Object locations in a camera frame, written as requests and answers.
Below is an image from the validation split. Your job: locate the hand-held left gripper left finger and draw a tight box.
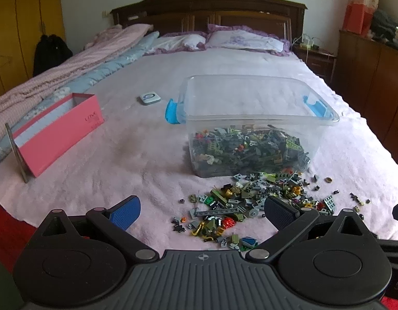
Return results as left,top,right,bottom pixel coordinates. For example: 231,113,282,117
37,196,159,262

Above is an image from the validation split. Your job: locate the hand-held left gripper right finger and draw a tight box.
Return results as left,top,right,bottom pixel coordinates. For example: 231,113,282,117
246,196,377,262

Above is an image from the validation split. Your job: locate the toy brick pile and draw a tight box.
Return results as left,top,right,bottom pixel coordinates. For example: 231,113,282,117
171,169,371,251

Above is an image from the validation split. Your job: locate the clear plastic storage box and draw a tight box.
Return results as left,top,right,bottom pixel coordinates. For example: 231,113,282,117
165,75,340,178

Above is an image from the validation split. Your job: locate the dense toy brick heap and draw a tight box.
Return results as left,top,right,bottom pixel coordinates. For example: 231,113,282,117
190,124,311,176

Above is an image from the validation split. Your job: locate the pink cardboard box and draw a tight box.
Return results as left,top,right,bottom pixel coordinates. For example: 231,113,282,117
12,93,105,178

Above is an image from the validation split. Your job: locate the small white square device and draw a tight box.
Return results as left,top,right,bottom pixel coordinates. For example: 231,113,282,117
137,91,161,105

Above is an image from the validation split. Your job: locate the light blue floral quilt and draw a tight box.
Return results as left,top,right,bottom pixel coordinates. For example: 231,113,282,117
0,30,161,170

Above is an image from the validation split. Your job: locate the brown wooden cabinet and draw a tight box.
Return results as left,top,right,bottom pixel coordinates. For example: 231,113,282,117
331,29,398,168

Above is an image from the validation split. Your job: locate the wooden nightstand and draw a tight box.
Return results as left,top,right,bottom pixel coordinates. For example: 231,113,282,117
292,44,337,84

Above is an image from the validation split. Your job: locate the white power strip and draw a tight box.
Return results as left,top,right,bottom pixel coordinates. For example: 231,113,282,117
301,35,319,49

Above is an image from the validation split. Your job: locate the black backpack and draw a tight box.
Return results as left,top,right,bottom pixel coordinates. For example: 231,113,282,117
32,34,73,78

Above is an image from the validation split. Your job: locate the pile of dark clothes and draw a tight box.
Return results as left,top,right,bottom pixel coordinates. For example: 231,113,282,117
369,9,398,52

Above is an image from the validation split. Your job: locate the white and red curtain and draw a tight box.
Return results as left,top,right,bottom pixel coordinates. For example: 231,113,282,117
343,0,385,34

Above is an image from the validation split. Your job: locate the dark wooden headboard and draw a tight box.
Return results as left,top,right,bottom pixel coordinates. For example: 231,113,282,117
110,0,307,44

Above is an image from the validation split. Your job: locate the yellow wooden wardrobe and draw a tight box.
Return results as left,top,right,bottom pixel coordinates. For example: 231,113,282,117
0,0,66,102

